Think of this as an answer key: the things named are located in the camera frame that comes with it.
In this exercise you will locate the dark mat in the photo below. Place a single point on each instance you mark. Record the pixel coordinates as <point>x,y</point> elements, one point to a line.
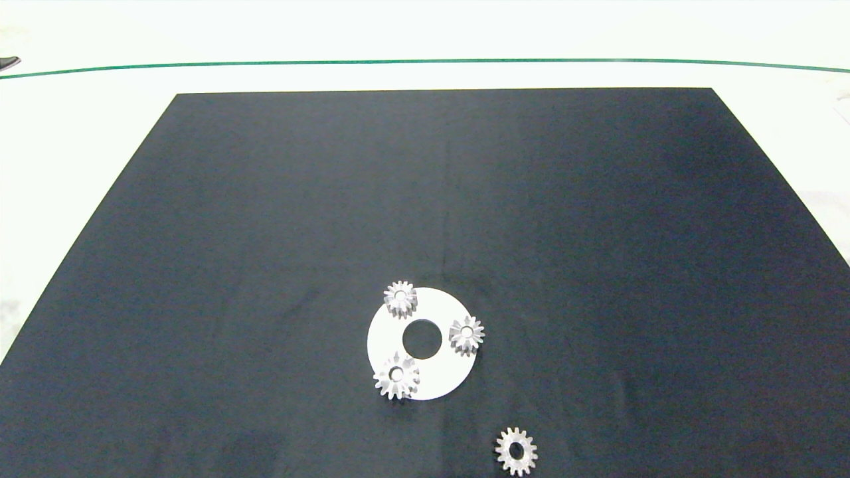
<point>265,232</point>

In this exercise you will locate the large steel gear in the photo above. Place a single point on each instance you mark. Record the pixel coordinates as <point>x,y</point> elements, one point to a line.
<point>386,378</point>

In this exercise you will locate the small steel gear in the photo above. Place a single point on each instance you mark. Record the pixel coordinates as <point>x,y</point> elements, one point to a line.
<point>392,294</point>
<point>505,453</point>
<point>458,332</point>

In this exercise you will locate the dark object at table edge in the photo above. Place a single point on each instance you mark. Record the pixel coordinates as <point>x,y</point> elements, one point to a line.
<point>8,62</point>

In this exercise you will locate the round white plate with pins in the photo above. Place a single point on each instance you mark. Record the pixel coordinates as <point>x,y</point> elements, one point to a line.
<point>438,375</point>

